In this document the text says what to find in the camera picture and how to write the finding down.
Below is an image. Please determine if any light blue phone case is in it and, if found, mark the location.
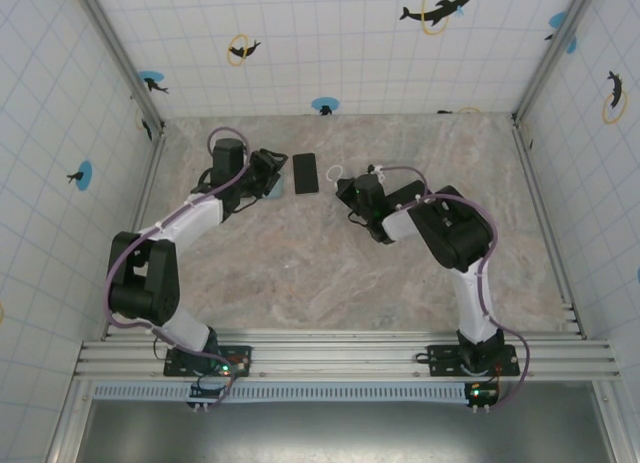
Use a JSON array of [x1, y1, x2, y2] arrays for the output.
[[263, 174, 288, 201]]

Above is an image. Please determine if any black smartphone silver frame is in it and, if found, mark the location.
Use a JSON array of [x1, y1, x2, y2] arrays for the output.
[[291, 152, 320, 196]]

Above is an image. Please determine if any black smartphone teal frame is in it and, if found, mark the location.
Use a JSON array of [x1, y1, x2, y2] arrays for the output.
[[389, 179, 427, 210]]

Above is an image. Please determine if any black connector board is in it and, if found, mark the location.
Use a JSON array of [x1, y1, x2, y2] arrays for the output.
[[186, 381, 227, 415], [463, 381, 501, 415]]

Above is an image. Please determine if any aluminium side rail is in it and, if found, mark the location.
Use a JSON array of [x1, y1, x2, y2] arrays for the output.
[[510, 117, 589, 342], [101, 130, 169, 342]]

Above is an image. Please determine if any aluminium corner post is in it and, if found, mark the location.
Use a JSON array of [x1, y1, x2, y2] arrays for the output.
[[73, 0, 166, 134], [512, 0, 601, 124]]

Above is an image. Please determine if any aluminium frame beam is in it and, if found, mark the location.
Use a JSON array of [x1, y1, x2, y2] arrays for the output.
[[73, 329, 623, 383]]

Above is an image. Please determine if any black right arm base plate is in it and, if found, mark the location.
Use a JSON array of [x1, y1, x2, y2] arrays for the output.
[[427, 343, 521, 380]]

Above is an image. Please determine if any white slotted cable duct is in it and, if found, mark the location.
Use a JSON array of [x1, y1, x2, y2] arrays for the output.
[[91, 381, 475, 404]]

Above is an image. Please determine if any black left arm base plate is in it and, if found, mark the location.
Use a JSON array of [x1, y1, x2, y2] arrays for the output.
[[163, 343, 254, 380]]

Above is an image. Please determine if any aluminium frame leg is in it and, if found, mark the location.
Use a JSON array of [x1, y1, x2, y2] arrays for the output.
[[47, 380, 99, 463], [592, 380, 629, 463]]

